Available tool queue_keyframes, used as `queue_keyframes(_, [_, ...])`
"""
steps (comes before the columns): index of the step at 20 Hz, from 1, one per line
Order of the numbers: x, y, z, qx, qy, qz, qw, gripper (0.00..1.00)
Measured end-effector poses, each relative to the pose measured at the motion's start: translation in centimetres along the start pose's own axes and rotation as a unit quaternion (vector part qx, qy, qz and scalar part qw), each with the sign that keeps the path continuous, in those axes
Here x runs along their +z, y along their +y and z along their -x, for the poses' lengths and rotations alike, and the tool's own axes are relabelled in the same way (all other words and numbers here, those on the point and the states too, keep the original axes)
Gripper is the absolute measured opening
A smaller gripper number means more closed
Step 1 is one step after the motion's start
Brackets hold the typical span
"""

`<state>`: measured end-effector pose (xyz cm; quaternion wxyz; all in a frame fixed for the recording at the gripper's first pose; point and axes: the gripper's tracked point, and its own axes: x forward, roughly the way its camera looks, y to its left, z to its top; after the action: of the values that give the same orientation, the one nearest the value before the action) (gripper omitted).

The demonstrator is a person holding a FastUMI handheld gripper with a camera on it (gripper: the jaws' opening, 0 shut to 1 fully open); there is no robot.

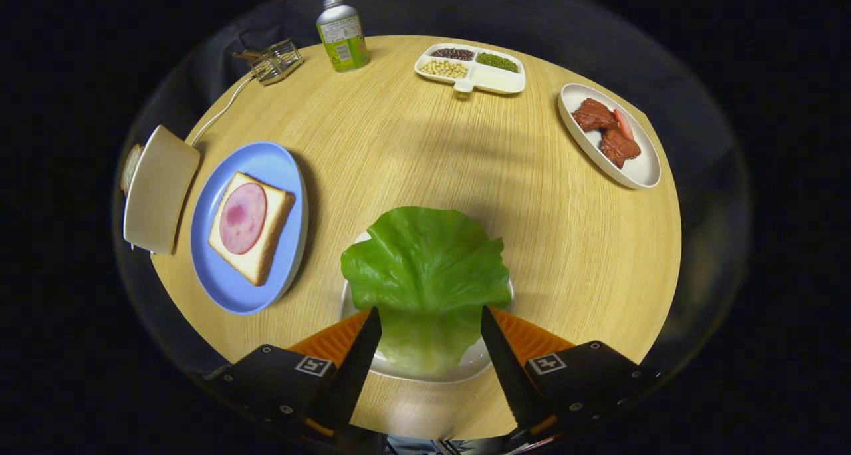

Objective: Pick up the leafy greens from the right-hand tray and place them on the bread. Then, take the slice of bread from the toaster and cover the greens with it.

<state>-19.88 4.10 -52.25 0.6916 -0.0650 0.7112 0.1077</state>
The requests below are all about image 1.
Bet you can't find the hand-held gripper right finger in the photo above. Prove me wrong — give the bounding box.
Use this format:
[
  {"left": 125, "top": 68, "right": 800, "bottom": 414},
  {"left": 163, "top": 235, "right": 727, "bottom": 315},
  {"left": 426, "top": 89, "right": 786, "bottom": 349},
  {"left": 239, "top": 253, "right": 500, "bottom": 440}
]
[{"left": 480, "top": 305, "right": 662, "bottom": 442}]

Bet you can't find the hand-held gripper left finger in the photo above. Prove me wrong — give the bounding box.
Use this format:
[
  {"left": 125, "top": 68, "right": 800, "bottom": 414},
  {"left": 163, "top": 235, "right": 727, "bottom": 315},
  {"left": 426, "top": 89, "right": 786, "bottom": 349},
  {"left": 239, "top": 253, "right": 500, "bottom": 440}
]
[{"left": 203, "top": 307, "right": 383, "bottom": 442}]

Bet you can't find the green lettuce leaf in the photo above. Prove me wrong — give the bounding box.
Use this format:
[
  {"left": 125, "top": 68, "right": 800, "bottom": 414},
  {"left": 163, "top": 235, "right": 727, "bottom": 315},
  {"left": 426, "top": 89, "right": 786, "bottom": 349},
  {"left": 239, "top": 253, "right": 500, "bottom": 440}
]
[{"left": 340, "top": 206, "right": 512, "bottom": 377}]

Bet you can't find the small white dish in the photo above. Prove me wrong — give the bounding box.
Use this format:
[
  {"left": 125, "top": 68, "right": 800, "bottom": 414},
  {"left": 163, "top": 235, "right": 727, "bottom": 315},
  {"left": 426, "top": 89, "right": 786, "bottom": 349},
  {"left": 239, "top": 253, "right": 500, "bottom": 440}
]
[{"left": 339, "top": 232, "right": 516, "bottom": 384}]

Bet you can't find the pink ham slice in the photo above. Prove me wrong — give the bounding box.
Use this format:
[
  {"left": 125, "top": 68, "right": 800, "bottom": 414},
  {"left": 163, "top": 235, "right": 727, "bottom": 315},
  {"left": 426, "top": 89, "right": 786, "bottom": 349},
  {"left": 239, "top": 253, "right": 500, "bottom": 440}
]
[{"left": 219, "top": 182, "right": 268, "bottom": 255}]

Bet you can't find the blue round plate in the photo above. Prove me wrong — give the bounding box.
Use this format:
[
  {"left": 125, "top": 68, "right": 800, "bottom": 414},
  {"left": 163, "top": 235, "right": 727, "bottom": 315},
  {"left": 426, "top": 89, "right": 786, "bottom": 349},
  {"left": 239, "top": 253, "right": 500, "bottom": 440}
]
[{"left": 190, "top": 141, "right": 310, "bottom": 316}]

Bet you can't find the white oval plate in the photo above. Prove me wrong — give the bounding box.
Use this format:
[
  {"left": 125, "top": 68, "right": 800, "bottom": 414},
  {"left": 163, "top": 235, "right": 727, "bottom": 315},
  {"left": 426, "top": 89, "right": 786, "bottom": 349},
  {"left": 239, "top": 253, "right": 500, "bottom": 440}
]
[{"left": 557, "top": 83, "right": 662, "bottom": 190}]

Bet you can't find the brown meat piece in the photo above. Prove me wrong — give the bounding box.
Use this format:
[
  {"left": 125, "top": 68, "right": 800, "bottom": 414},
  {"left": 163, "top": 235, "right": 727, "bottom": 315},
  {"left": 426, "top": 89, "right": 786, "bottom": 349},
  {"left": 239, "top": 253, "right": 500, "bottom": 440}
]
[
  {"left": 572, "top": 98, "right": 619, "bottom": 133},
  {"left": 600, "top": 129, "right": 642, "bottom": 170}
]

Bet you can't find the white toaster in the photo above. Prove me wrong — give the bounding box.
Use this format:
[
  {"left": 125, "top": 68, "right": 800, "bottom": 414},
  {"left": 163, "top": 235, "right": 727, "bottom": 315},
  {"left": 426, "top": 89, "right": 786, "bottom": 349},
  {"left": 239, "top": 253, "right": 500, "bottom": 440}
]
[{"left": 122, "top": 124, "right": 201, "bottom": 256}]

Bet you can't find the pink meat slice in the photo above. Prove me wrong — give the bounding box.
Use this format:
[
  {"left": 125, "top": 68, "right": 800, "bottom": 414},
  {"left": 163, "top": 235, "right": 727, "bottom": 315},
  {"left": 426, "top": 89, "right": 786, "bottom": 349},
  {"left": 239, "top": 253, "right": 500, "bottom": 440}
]
[{"left": 613, "top": 108, "right": 636, "bottom": 142}]

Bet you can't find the white divided tray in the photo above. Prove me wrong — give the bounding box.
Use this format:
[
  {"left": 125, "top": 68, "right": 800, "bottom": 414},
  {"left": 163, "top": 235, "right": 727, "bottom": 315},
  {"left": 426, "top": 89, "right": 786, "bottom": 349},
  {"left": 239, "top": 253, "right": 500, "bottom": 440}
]
[{"left": 414, "top": 43, "right": 527, "bottom": 96}]

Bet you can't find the pile of green beans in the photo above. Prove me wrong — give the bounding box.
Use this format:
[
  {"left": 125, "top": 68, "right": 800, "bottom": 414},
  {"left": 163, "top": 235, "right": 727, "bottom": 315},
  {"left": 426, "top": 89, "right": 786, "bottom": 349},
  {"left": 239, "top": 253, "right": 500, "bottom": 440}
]
[{"left": 475, "top": 52, "right": 520, "bottom": 73}]

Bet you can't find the pile of yellow soybeans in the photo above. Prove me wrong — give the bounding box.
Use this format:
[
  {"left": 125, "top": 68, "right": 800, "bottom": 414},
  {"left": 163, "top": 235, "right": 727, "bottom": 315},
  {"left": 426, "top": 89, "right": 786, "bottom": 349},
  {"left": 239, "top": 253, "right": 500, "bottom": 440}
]
[{"left": 420, "top": 59, "right": 469, "bottom": 80}]

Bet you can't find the green label metal bottle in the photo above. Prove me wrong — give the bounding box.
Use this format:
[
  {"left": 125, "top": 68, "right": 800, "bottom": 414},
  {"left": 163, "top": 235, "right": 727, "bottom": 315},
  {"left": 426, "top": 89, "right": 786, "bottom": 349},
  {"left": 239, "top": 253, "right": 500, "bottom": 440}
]
[{"left": 316, "top": 0, "right": 371, "bottom": 73}]

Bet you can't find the white toaster cable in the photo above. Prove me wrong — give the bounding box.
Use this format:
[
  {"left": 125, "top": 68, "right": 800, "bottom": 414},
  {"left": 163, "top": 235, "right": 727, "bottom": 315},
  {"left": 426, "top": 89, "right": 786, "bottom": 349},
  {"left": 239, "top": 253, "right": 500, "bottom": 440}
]
[{"left": 185, "top": 75, "right": 257, "bottom": 148}]

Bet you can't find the metal wire basket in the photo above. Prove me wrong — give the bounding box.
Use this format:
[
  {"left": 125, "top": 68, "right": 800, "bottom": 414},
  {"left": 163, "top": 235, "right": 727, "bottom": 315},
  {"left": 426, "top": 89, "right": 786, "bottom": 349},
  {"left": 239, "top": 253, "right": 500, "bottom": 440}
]
[{"left": 249, "top": 39, "right": 304, "bottom": 87}]

